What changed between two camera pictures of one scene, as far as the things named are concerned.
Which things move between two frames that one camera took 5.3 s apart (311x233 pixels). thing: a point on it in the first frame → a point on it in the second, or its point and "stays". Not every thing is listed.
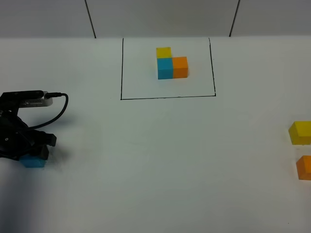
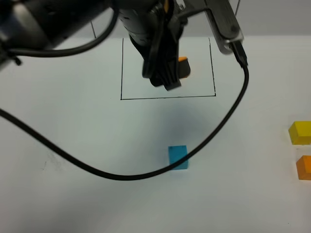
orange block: [303, 167] stays
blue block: [29, 161] → [175, 153]
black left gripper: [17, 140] → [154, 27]
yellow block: [300, 133] stays
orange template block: [180, 67] stays
